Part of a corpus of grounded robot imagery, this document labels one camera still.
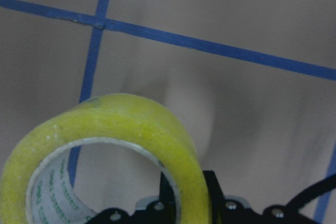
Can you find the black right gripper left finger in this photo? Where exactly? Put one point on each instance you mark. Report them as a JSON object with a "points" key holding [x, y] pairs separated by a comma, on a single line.
{"points": [[166, 205]]}

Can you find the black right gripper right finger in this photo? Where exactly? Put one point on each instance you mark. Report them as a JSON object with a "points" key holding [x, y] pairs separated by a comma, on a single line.
{"points": [[216, 196]]}

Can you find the yellow packing tape roll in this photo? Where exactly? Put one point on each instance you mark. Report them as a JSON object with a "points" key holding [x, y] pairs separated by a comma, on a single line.
{"points": [[105, 151]]}

